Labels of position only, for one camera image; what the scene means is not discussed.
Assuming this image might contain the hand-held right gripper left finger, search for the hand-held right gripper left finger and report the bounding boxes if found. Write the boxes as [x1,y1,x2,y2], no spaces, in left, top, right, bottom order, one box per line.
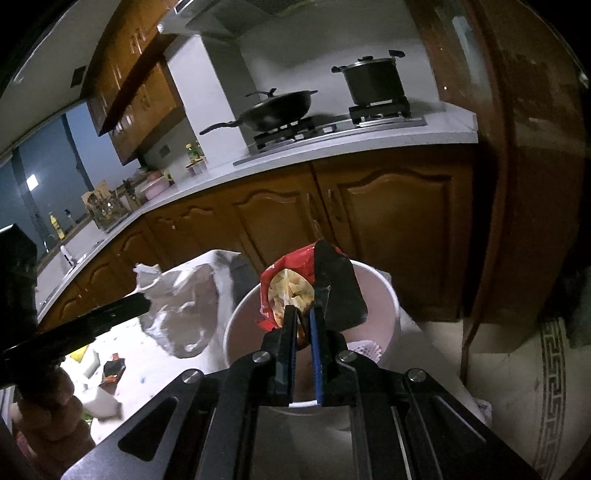
[60,305,299,480]

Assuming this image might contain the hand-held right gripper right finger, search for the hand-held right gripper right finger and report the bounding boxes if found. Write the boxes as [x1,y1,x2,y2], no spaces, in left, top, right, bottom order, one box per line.
[308,305,541,480]

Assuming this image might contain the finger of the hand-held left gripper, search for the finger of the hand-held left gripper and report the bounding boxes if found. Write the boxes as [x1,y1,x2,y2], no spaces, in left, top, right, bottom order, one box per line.
[34,294,153,366]

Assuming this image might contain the red snack packet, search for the red snack packet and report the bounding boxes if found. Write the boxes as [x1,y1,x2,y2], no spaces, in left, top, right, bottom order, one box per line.
[257,239,369,334]

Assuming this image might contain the white plastic bag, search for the white plastic bag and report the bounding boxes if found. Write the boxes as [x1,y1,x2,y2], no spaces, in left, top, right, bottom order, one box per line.
[133,262,223,360]

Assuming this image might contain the white and pink waste bin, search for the white and pink waste bin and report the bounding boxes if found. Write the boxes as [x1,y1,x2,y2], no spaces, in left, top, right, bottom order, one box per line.
[223,259,402,480]

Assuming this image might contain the person's left hand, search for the person's left hand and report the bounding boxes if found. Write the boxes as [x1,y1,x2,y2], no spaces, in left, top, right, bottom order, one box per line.
[10,367,96,468]

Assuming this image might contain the yellow cloth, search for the yellow cloth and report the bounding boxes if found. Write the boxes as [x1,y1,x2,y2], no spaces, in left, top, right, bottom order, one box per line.
[65,347,96,370]

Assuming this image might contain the white ruffled paper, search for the white ruffled paper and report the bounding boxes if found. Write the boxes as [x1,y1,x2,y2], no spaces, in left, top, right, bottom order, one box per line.
[345,338,385,364]

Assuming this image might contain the crushed red can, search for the crushed red can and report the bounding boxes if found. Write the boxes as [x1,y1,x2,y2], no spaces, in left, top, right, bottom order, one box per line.
[102,353,128,385]

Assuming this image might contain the floral white tablecloth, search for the floral white tablecloth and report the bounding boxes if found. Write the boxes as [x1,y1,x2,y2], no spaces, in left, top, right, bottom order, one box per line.
[58,249,260,446]

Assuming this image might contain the white crumpled paper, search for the white crumpled paper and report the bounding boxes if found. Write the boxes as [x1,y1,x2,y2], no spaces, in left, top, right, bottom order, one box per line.
[81,387,122,420]

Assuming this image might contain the large window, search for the large window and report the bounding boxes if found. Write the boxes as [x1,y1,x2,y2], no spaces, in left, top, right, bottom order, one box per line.
[0,102,140,261]

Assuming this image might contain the pink basin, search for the pink basin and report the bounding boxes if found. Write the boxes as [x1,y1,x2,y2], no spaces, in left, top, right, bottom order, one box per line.
[140,173,170,200]

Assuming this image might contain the wooden base cabinets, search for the wooden base cabinets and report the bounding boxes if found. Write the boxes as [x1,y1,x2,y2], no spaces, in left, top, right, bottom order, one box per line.
[39,148,479,334]

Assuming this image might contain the white kitchen countertop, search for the white kitchen countertop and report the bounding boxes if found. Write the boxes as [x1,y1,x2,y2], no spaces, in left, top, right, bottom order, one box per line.
[34,99,479,320]

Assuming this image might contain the gas stove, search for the gas stove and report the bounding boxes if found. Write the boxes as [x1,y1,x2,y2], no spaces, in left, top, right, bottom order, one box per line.
[233,104,428,167]

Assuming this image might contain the black wok with lid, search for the black wok with lid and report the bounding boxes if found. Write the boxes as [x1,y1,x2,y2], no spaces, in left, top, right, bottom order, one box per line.
[199,89,319,136]

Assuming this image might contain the black stock pot with lid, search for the black stock pot with lid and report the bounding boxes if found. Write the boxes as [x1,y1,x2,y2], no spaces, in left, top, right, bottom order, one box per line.
[331,50,410,107]

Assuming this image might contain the dark wooden door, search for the dark wooden door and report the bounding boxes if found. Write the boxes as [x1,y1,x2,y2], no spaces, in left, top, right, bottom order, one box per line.
[406,0,591,344]

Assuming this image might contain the steel range hood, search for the steel range hood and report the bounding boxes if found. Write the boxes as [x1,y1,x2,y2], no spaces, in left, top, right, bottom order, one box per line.
[157,0,296,43]

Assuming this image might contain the wire dish rack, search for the wire dish rack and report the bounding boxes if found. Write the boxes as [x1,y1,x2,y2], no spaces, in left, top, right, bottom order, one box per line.
[82,182,135,232]

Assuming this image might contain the wooden wall cabinets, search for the wooden wall cabinets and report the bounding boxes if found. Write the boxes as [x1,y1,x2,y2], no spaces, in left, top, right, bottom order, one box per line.
[83,0,186,166]

